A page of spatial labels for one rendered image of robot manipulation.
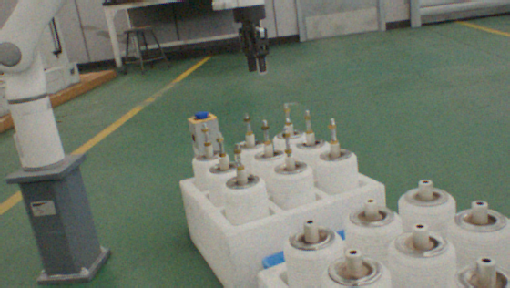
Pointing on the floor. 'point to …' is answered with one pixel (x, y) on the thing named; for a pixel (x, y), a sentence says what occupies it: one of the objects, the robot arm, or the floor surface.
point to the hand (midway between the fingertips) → (257, 66)
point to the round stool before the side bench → (140, 50)
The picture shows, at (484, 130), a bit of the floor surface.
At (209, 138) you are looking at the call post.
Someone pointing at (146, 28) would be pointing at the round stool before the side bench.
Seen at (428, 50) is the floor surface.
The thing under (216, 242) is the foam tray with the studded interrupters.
